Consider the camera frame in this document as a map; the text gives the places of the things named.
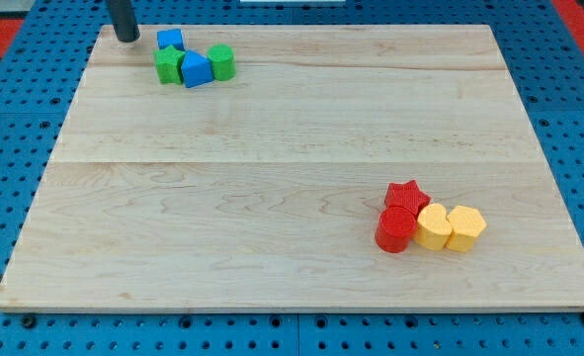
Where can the blue triangular block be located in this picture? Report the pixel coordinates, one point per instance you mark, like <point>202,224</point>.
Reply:
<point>196,69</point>

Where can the green cylinder block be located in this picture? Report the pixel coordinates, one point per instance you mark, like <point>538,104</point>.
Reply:
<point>221,57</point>

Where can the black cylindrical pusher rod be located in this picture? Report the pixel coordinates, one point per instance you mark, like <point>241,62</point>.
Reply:
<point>124,21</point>

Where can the red star block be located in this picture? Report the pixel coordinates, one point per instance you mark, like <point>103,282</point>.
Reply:
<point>407,196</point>

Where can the yellow heart block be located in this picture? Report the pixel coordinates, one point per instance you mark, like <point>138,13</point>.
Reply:
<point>433,228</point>

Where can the light wooden board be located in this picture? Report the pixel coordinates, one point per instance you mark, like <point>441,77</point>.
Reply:
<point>263,193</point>

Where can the red cylinder block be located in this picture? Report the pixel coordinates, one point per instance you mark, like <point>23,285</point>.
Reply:
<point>395,227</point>

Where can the blue cube block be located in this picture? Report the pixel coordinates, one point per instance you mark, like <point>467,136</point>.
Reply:
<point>172,37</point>

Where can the yellow pentagon block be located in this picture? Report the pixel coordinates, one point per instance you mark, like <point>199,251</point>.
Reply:
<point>467,224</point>

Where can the green star block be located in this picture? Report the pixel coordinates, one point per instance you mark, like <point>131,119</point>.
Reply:
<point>168,62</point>

